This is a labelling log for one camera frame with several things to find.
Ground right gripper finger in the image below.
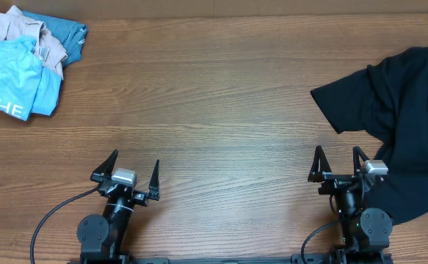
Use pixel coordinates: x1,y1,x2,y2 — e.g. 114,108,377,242
309,145,332,176
352,146,369,173

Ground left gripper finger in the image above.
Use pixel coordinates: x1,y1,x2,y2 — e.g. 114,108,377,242
93,149,118,177
148,159,159,191

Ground black t-shirt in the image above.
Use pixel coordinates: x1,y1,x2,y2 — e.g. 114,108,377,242
311,47,428,225

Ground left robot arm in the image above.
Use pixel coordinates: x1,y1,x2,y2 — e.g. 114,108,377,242
76,150,160,263

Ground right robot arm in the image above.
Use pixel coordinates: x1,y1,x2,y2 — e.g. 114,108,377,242
300,146,393,264

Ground light blue printed t-shirt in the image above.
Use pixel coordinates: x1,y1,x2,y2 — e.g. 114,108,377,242
0,36,61,121

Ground dark blue folded garment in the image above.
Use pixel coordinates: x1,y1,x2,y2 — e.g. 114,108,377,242
23,11,88,67

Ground beige folded shirt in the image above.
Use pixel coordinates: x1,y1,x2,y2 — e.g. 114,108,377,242
0,5,68,79

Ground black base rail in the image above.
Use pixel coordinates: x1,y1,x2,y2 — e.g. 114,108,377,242
69,253,393,264

